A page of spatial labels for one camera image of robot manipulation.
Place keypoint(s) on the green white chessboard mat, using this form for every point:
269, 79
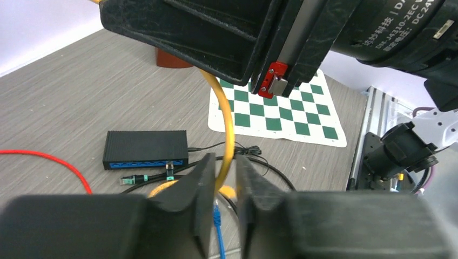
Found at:
308, 115

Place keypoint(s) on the small black blue switch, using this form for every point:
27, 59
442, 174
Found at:
145, 149

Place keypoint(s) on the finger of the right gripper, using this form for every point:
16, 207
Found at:
223, 38

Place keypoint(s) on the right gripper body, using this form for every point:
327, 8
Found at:
302, 35

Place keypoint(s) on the black ethernet cable teal boot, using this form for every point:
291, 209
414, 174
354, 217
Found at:
137, 179

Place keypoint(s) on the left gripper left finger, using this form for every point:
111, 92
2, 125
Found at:
175, 223

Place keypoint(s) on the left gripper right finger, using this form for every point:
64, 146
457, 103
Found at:
361, 224

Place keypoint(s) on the brown metronome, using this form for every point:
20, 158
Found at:
166, 60

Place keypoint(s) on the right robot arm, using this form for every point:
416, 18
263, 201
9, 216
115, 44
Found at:
415, 37

